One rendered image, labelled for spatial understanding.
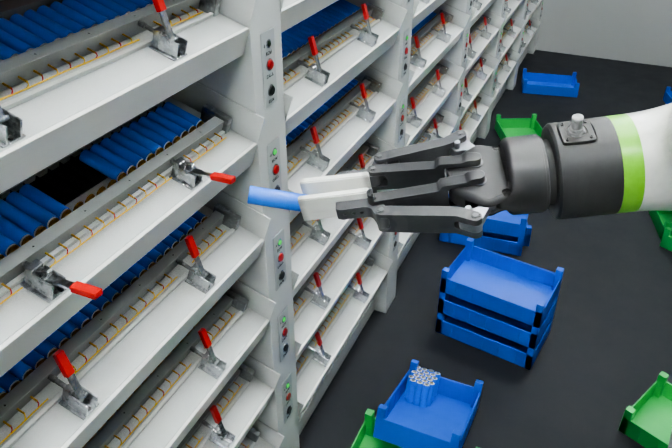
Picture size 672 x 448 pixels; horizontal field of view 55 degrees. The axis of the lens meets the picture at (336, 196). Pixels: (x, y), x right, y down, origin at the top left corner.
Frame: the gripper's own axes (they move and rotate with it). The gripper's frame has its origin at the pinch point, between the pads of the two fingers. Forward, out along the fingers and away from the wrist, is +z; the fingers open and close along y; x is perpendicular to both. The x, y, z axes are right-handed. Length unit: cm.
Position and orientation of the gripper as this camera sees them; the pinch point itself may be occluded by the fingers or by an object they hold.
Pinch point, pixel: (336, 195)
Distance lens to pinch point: 64.3
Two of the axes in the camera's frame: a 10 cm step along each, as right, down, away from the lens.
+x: 1.8, 7.1, 6.8
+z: -9.8, 1.1, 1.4
